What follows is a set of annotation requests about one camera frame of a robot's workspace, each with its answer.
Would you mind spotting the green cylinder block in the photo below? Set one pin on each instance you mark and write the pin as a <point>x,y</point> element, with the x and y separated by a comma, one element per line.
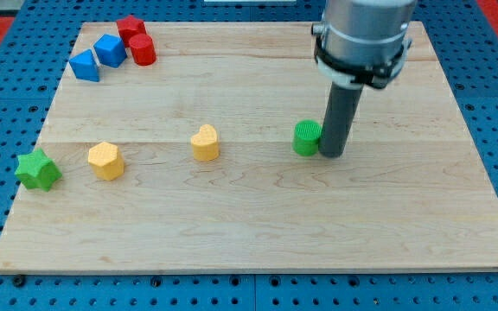
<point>306,137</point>

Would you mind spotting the yellow heart block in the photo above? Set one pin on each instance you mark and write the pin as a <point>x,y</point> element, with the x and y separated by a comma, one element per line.
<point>205,143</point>

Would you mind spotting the yellow hexagon block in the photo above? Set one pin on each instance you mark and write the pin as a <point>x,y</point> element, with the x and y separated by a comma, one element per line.
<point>106,161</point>

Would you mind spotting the wooden board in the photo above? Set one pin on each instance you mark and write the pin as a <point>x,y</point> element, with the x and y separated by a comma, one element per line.
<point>408,195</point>

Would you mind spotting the red star block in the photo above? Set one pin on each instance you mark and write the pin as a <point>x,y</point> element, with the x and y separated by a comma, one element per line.
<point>128,27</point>

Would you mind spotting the blue cube block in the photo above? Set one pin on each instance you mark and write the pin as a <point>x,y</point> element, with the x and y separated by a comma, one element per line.
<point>110,50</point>

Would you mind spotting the blue triangle block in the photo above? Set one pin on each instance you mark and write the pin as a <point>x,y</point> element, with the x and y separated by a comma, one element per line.
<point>84,66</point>

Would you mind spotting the red cylinder block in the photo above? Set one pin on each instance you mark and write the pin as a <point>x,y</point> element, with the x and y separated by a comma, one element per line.
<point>142,49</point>

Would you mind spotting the green star block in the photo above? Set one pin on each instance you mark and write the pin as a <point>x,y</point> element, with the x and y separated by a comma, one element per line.
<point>37,170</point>

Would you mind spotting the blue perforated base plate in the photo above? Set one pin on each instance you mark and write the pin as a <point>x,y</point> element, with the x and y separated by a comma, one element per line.
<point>33,54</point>

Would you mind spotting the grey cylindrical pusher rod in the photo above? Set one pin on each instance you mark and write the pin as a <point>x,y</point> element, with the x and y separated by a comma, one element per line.
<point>338,119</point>

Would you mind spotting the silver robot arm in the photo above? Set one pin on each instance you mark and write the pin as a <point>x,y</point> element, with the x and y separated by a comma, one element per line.
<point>362,42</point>

